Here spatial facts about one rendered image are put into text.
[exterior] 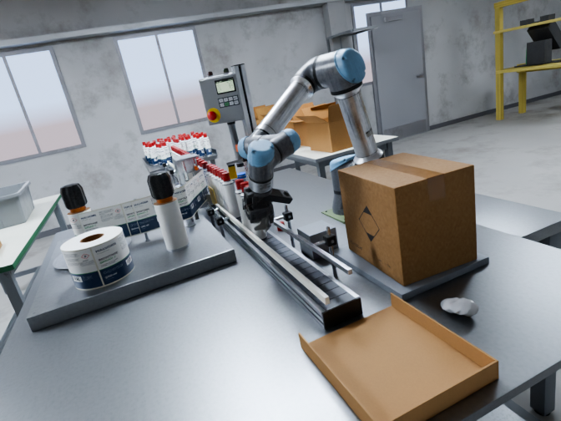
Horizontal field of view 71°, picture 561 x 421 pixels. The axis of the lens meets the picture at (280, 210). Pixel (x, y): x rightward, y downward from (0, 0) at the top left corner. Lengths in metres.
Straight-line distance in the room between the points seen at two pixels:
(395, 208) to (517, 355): 0.39
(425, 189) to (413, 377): 0.44
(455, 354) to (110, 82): 5.57
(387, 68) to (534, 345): 6.71
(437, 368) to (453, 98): 7.78
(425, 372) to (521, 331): 0.24
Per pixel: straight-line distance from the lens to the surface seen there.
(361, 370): 0.87
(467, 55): 8.71
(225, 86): 1.67
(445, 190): 1.07
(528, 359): 0.92
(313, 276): 1.12
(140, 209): 1.72
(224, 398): 0.89
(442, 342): 0.93
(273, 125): 1.32
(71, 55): 6.04
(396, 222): 1.01
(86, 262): 1.42
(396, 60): 7.54
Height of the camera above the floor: 1.41
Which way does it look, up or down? 18 degrees down
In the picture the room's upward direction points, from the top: 11 degrees counter-clockwise
